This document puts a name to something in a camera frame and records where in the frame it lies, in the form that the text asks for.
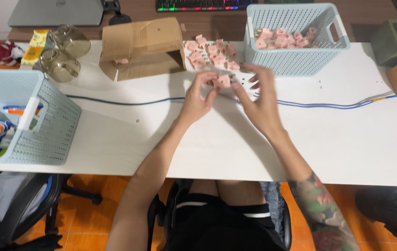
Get person's left hand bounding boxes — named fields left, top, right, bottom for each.
left=178, top=71, right=222, bottom=125

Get person's right hand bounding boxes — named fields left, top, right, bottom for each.
left=231, top=63, right=287, bottom=137

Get pink plug adapter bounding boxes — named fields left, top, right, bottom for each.
left=214, top=74, right=232, bottom=89

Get small black screws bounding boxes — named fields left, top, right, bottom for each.
left=230, top=73, right=246, bottom=86

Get pile of pink plugs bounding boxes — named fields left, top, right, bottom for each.
left=184, top=34, right=241, bottom=71

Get light blue plastic basket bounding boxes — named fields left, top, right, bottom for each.
left=243, top=3, right=351, bottom=77

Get heap of pink basket plugs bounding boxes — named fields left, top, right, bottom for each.
left=254, top=26, right=317, bottom=50

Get brown cardboard box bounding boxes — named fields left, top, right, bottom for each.
left=99, top=17, right=187, bottom=82

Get backlit black keyboard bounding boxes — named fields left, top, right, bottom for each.
left=155, top=0, right=259, bottom=12

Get black desk gadget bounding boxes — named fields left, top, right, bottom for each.
left=101, top=0, right=132, bottom=26

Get person's black shorts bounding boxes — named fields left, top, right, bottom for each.
left=165, top=192, right=288, bottom=251

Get clear glass mug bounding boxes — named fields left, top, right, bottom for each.
left=53, top=24, right=91, bottom=59
left=39, top=48, right=81, bottom=83

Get green box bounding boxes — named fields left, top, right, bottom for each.
left=370, top=19, right=397, bottom=67

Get grey laptop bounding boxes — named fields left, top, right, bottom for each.
left=7, top=0, right=105, bottom=28

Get yellow snack packet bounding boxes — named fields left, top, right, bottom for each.
left=20, top=29, right=50, bottom=66

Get orange and blue marker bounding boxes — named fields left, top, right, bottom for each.
left=2, top=105, right=43, bottom=116

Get red and white cloth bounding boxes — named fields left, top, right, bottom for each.
left=0, top=40, right=25, bottom=67

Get black office chair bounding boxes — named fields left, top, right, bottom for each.
left=0, top=171, right=103, bottom=251

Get short blue cable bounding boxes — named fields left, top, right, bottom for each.
left=252, top=92, right=397, bottom=108

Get long blue cable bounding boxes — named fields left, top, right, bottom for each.
left=65, top=91, right=397, bottom=109

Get light blue basket with handle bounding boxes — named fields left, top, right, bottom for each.
left=0, top=68, right=83, bottom=166

